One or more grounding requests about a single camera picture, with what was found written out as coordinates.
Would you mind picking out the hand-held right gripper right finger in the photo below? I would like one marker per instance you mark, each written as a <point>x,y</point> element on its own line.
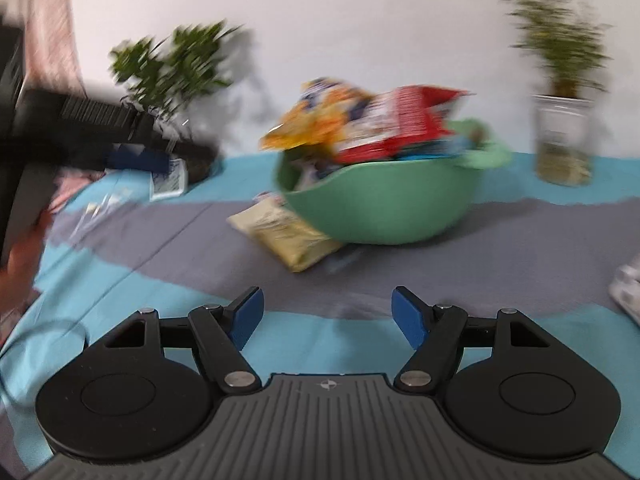
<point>409,317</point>

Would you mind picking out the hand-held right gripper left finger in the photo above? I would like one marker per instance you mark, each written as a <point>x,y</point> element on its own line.
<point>247,317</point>

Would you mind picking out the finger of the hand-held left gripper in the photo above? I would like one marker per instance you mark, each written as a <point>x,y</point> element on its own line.
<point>140,160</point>
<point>195,156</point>

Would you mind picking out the green plastic bowl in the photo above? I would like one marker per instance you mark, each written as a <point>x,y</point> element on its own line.
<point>380,200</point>

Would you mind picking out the yellow chip bag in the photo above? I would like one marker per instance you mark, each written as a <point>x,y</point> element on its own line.
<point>315,115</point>

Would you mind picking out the long red snack packet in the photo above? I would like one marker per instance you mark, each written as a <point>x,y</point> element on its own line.
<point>410,115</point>

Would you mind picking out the person's left hand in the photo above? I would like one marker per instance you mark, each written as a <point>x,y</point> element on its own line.
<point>22,260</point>

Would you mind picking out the white digital clock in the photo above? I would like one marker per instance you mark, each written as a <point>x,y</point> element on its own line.
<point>169,182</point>

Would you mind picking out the olive green snack packet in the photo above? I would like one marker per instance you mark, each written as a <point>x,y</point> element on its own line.
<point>285,232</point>

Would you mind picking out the leafy plant in glass vase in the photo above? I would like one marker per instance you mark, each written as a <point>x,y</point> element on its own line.
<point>155,65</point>

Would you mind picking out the pink patterned curtain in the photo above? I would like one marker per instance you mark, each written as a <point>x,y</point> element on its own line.
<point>50,20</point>

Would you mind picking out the blue grey printed tablecloth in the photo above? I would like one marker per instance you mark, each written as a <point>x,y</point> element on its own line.
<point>525,260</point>

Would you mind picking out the white phone stand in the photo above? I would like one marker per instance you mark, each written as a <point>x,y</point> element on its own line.
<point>627,290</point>

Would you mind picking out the thin plant in glass jar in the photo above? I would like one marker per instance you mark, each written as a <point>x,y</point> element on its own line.
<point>560,60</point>

